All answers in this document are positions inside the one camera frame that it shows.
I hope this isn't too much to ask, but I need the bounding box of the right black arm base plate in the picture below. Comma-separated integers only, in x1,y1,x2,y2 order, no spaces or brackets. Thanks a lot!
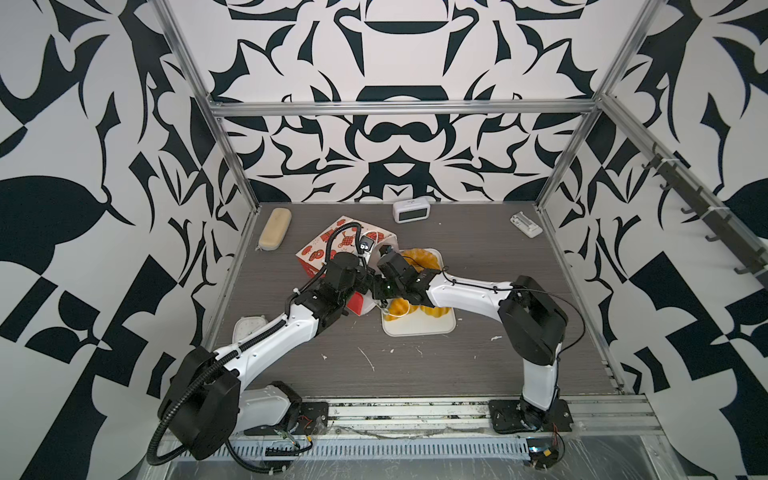
488,399,573,435

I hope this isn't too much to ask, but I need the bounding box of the grey wall hook rack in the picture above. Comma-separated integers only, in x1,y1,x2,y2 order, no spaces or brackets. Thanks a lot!
643,145,767,285

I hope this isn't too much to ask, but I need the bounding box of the yellow fake croissant bread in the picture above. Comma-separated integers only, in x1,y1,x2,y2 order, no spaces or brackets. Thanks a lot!
383,298,412,321

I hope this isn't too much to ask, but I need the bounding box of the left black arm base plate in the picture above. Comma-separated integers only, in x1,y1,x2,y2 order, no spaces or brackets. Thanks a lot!
244,401,329,436

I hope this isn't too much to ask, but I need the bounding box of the yellow fake braided bread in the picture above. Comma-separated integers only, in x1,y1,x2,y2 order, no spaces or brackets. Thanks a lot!
400,248,442,272

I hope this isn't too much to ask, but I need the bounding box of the beige glasses case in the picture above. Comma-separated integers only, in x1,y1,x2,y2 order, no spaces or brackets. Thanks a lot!
257,208,292,251

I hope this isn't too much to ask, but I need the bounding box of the white digital alarm clock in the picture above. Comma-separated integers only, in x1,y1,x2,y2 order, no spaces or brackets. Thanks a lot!
392,197,431,224

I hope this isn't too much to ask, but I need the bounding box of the white perforated cable duct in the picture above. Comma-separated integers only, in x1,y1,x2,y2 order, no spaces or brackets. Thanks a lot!
234,438,530,461

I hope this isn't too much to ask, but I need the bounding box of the black corrugated cable hose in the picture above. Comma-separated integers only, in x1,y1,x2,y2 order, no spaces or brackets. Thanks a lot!
145,221,367,475

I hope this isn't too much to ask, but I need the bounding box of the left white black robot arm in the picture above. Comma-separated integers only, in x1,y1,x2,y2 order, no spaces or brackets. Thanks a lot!
146,252,373,466

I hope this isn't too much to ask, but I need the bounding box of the small white remote device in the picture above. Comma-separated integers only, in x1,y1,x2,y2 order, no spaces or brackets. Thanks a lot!
510,212,543,239

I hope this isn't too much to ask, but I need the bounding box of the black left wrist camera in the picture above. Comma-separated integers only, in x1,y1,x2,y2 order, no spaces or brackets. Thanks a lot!
357,236,376,254

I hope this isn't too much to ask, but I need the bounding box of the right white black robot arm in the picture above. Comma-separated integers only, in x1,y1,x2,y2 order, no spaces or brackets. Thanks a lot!
372,246,568,432

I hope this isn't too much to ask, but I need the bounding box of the white plastic tray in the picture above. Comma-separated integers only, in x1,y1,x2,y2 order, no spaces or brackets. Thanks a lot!
379,248,457,338

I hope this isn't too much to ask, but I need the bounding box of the red white paper bag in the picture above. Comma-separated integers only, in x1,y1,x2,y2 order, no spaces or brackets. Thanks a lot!
285,221,394,324

